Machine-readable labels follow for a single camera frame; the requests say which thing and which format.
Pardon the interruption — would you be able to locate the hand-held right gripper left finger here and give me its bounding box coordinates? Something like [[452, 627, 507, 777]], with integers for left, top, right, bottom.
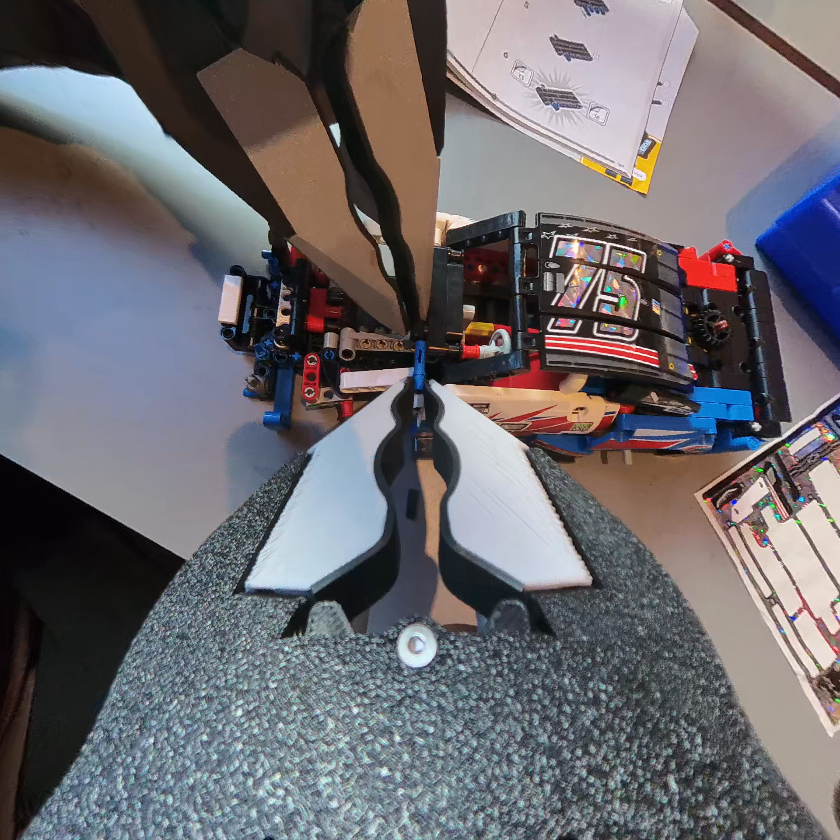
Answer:
[[244, 381, 417, 598]]

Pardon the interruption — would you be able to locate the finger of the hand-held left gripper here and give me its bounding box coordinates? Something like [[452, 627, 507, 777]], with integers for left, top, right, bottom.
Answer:
[[197, 48, 414, 337], [341, 0, 442, 332]]

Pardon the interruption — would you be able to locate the toy brick race car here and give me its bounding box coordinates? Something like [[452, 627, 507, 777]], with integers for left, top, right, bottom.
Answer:
[[218, 210, 793, 463]]

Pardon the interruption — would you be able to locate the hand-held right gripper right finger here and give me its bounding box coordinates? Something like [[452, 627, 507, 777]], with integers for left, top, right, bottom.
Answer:
[[423, 381, 593, 598]]

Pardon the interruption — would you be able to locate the holographic sticker sheet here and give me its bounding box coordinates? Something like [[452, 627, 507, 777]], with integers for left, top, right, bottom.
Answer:
[[696, 392, 840, 736]]

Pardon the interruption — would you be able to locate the building instruction booklet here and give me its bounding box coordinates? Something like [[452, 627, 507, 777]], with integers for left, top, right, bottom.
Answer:
[[446, 0, 700, 196]]

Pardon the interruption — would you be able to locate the blue plastic bin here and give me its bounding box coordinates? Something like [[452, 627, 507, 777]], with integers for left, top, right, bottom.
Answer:
[[755, 125, 840, 342]]

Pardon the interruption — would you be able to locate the grey desk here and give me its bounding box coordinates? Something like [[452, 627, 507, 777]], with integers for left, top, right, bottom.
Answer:
[[0, 0, 840, 775]]

